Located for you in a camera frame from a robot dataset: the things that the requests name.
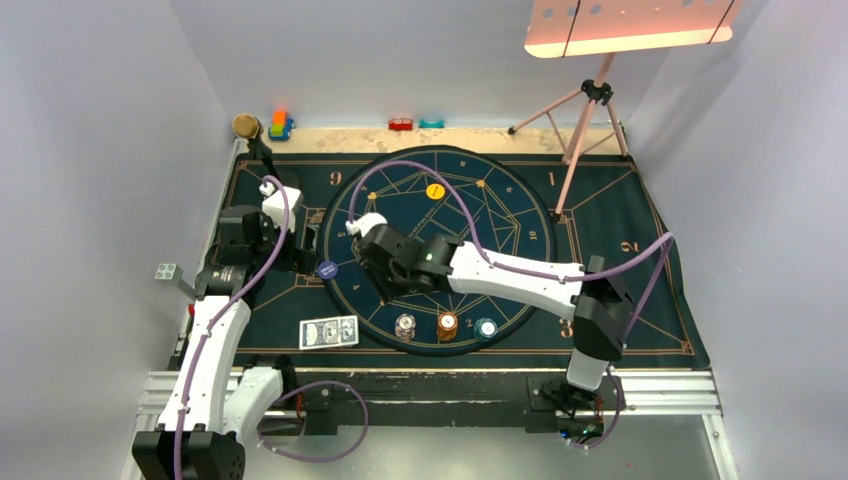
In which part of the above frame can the blue small blind button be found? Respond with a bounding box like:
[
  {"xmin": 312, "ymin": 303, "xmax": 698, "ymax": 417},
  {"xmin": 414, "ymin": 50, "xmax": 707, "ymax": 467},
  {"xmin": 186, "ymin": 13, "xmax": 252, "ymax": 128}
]
[{"xmin": 316, "ymin": 260, "xmax": 339, "ymax": 280}]

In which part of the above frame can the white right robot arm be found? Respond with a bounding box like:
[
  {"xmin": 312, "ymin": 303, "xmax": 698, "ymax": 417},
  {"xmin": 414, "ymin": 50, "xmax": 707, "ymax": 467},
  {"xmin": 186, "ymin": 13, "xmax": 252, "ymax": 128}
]
[{"xmin": 346, "ymin": 216, "xmax": 634, "ymax": 407}]

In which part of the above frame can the yellow big blind button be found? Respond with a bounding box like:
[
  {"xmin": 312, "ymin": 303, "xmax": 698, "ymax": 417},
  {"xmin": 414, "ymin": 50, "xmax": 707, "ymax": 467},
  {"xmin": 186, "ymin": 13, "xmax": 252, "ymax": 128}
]
[{"xmin": 425, "ymin": 183, "xmax": 446, "ymax": 201}]

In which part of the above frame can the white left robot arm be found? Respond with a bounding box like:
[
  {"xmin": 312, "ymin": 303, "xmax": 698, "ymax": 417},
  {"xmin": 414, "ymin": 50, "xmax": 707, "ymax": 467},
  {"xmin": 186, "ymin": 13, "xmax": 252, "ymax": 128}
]
[{"xmin": 131, "ymin": 205, "xmax": 316, "ymax": 479}]

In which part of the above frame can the aluminium frame rail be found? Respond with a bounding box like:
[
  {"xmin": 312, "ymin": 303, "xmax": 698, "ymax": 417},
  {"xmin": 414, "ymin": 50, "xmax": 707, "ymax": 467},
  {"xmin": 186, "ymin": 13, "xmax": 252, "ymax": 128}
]
[{"xmin": 119, "ymin": 368, "xmax": 740, "ymax": 480}]

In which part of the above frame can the grey lego brick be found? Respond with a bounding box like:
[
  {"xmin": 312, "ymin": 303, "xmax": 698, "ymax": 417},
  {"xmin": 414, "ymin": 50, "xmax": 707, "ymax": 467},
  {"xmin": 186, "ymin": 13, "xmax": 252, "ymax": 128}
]
[{"xmin": 155, "ymin": 263, "xmax": 182, "ymax": 283}]

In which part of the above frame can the pink perforated light panel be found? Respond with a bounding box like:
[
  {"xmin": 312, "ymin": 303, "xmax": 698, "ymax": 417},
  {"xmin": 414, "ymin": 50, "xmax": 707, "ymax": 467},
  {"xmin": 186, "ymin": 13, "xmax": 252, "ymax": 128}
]
[{"xmin": 524, "ymin": 0, "xmax": 743, "ymax": 59}]

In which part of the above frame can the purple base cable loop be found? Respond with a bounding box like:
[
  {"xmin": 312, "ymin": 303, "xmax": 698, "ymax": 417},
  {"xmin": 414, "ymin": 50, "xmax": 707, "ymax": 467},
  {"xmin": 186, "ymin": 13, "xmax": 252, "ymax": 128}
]
[{"xmin": 256, "ymin": 380, "xmax": 370, "ymax": 464}]

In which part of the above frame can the round blue poker mat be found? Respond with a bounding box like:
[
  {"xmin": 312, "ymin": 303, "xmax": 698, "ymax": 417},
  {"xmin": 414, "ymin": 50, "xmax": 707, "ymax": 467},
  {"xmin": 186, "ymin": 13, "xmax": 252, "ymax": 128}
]
[{"xmin": 318, "ymin": 147, "xmax": 558, "ymax": 356}]

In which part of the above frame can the orange blue toy block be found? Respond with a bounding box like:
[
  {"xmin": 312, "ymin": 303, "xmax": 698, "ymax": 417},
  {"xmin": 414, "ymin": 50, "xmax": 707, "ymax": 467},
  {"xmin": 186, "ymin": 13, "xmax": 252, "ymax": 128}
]
[{"xmin": 268, "ymin": 110, "xmax": 294, "ymax": 141}]

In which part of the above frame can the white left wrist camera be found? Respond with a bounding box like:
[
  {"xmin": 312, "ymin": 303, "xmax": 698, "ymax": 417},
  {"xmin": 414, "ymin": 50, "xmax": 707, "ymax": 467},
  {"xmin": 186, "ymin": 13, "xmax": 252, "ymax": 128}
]
[{"xmin": 259, "ymin": 182, "xmax": 303, "ymax": 232}]

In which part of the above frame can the blue playing card deck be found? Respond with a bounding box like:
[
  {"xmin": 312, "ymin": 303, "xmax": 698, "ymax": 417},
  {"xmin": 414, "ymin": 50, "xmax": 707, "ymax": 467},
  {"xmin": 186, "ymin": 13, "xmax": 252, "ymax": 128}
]
[{"xmin": 298, "ymin": 315, "xmax": 359, "ymax": 350}]

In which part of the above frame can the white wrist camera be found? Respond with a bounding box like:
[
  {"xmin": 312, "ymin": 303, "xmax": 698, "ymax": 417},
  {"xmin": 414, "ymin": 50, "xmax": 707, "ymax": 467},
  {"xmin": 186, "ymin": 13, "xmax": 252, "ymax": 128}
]
[
  {"xmin": 345, "ymin": 212, "xmax": 388, "ymax": 237},
  {"xmin": 259, "ymin": 182, "xmax": 303, "ymax": 232}
]

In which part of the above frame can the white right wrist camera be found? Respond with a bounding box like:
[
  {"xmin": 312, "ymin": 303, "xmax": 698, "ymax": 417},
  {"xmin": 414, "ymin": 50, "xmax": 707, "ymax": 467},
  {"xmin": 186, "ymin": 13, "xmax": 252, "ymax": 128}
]
[{"xmin": 345, "ymin": 212, "xmax": 388, "ymax": 237}]

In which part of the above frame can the gold round microphone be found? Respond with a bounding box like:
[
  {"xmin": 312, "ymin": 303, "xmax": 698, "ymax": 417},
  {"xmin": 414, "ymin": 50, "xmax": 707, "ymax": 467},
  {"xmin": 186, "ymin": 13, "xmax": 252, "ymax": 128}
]
[{"xmin": 231, "ymin": 113, "xmax": 263, "ymax": 140}]

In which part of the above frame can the teal toy block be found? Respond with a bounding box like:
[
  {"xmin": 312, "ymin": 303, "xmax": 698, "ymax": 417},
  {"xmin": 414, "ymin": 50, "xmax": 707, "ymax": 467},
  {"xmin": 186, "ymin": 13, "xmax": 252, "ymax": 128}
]
[{"xmin": 418, "ymin": 118, "xmax": 445, "ymax": 129}]

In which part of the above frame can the red toy block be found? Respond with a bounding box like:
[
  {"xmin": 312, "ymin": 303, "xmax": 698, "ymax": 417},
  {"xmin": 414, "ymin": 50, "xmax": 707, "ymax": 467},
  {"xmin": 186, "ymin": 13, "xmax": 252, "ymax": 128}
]
[{"xmin": 387, "ymin": 118, "xmax": 415, "ymax": 131}]

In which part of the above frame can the dark green rectangular poker mat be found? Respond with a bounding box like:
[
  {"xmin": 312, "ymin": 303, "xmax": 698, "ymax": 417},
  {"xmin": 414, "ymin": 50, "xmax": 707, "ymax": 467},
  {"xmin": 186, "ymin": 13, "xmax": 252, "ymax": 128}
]
[{"xmin": 237, "ymin": 146, "xmax": 710, "ymax": 370}]

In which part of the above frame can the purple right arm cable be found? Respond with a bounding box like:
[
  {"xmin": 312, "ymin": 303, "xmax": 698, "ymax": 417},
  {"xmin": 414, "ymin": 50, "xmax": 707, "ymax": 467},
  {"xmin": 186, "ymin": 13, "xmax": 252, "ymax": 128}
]
[{"xmin": 347, "ymin": 159, "xmax": 676, "ymax": 339}]

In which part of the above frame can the orange chip stack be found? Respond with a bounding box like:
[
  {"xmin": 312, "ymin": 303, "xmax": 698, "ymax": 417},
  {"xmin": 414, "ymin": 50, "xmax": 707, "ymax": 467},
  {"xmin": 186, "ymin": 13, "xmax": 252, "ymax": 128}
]
[{"xmin": 437, "ymin": 312, "xmax": 458, "ymax": 343}]

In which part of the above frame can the pink tripod stand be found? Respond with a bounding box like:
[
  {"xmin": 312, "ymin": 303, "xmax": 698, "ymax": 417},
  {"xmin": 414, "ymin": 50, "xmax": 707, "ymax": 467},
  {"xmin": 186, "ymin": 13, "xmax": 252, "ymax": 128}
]
[{"xmin": 507, "ymin": 52, "xmax": 630, "ymax": 215}]

